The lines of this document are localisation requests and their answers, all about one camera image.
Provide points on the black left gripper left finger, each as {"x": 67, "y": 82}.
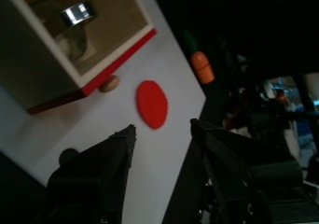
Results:
{"x": 96, "y": 178}

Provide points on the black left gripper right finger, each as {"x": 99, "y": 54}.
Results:
{"x": 232, "y": 171}

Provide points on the flat red dough disc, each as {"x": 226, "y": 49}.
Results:
{"x": 152, "y": 104}

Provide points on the wooden drawer with red front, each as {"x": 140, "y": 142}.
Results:
{"x": 53, "y": 47}

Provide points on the round metal dough cutter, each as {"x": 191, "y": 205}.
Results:
{"x": 77, "y": 14}

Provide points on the white cutting board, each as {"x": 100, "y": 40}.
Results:
{"x": 165, "y": 78}

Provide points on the orange toy carrot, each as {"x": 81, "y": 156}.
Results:
{"x": 200, "y": 61}

